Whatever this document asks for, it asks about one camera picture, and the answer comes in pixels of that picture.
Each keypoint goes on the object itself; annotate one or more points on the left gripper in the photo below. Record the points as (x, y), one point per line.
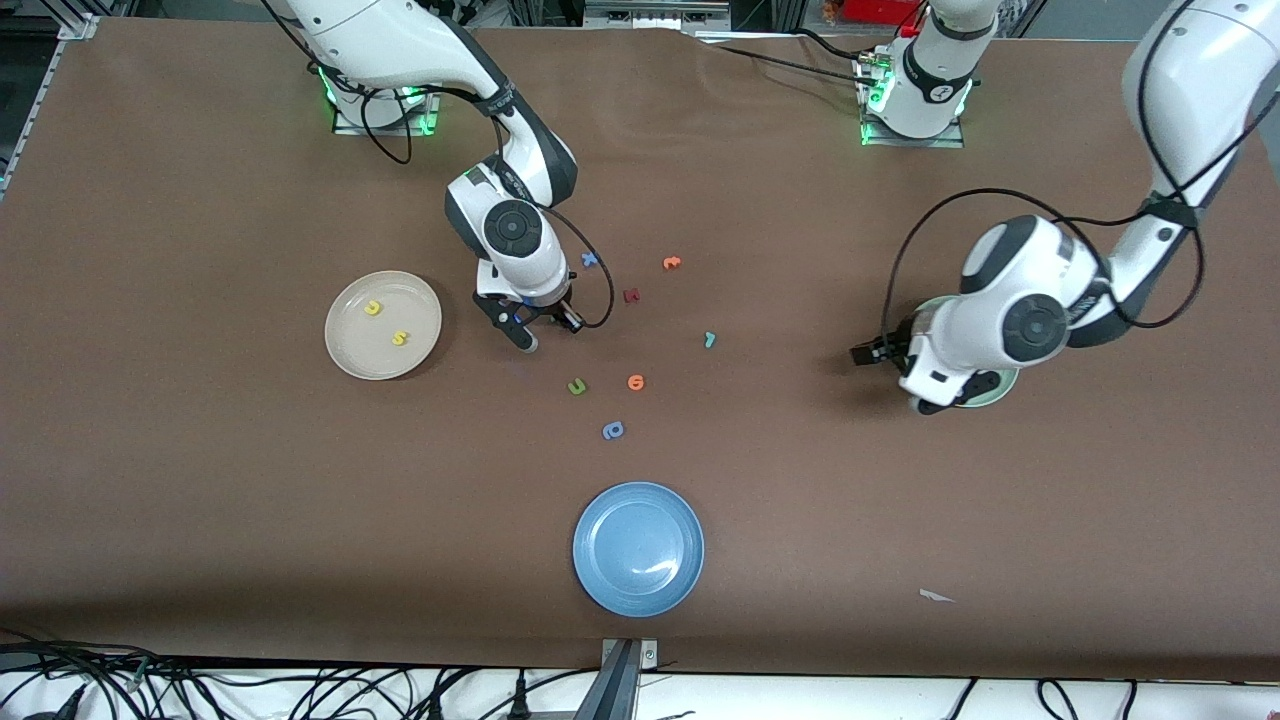
(897, 345)

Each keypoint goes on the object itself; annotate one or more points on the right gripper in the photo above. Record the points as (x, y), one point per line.
(553, 311)

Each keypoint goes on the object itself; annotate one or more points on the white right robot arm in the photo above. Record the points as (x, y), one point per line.
(400, 40)

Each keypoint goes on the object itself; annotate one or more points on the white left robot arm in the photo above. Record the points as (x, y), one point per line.
(1200, 70)

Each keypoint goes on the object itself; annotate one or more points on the green round plate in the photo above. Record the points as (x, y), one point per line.
(980, 402)

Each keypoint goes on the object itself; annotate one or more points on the beige round plate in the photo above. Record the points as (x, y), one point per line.
(400, 300)

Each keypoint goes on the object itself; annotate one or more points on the blue foam letter a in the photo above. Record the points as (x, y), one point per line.
(607, 432)

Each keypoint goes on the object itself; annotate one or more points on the white paper scrap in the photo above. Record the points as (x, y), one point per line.
(935, 596)

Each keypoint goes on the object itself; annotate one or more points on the blue round plate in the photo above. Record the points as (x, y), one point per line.
(638, 550)

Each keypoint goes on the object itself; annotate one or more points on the brown table cover sheet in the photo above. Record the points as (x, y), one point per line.
(200, 500)

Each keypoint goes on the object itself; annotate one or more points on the black power plug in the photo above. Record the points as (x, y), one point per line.
(520, 698)

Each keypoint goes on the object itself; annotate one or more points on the red box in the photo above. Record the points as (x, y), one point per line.
(880, 10)

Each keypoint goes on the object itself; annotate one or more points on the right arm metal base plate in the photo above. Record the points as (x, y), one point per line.
(385, 125)

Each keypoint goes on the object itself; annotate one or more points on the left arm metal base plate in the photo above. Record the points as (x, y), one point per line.
(910, 141)

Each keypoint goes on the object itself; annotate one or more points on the aluminium profile post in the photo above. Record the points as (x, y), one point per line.
(620, 685)

